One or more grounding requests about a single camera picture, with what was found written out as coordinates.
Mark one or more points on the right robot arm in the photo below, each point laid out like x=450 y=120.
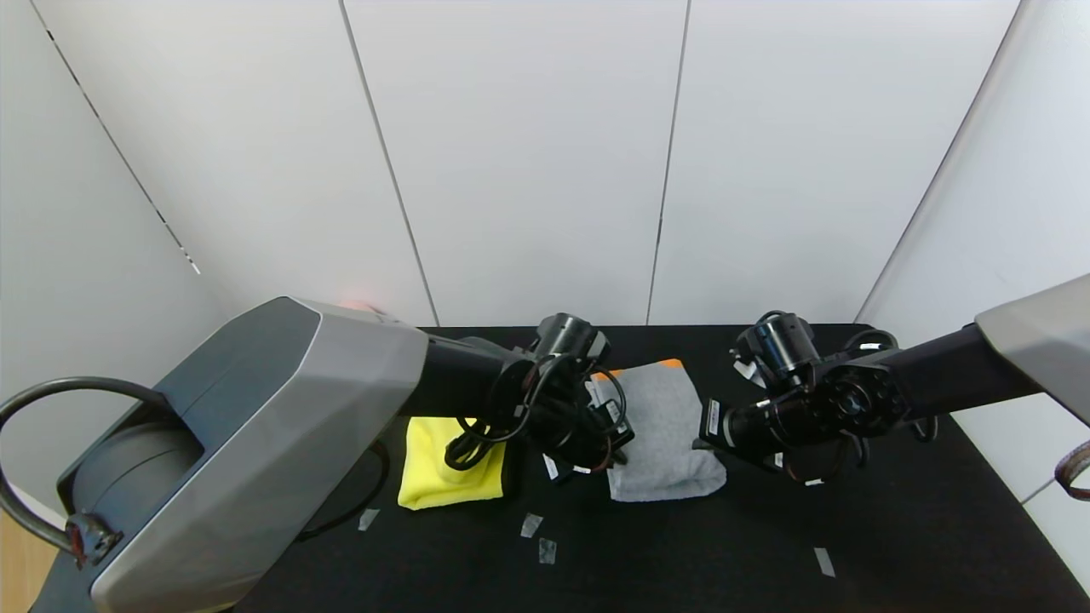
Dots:
x=979 y=366

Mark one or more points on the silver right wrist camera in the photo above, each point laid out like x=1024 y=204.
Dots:
x=745 y=366

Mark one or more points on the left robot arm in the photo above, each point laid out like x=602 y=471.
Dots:
x=272 y=426

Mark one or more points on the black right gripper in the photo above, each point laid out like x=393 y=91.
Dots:
x=713 y=423

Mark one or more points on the grey towel with orange stripes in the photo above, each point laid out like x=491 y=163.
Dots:
x=664 y=443

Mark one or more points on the yellow microfibre towel black trim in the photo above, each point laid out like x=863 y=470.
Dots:
x=434 y=477

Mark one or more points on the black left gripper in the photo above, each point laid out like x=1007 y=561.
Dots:
x=615 y=437

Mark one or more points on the pink peach plush toy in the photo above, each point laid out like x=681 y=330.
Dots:
x=359 y=305

